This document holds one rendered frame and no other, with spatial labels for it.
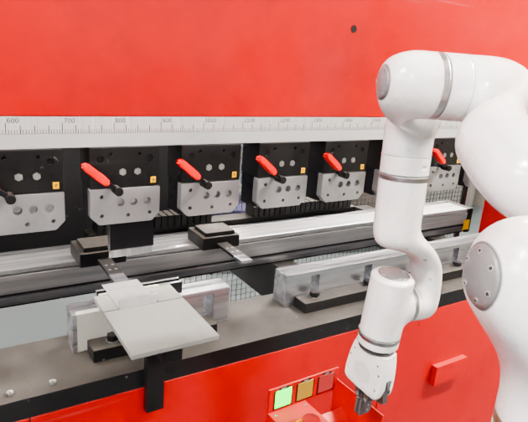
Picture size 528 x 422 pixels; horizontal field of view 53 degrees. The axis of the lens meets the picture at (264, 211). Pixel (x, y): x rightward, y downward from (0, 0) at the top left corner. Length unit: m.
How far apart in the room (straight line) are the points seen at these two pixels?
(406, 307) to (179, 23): 0.73
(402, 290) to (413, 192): 0.19
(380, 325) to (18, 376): 0.74
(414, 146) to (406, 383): 1.01
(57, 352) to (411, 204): 0.83
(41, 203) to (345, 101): 0.77
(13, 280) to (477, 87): 1.14
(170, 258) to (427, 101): 0.98
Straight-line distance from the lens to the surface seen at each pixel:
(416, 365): 1.82
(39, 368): 1.27
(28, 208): 1.13
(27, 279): 1.49
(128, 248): 1.25
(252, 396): 1.43
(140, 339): 1.09
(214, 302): 1.38
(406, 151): 0.98
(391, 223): 1.00
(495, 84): 0.84
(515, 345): 0.54
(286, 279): 1.47
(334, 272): 1.57
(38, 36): 1.09
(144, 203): 1.19
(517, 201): 0.67
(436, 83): 0.81
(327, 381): 1.34
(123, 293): 1.26
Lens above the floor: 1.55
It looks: 17 degrees down
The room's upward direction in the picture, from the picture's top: 4 degrees clockwise
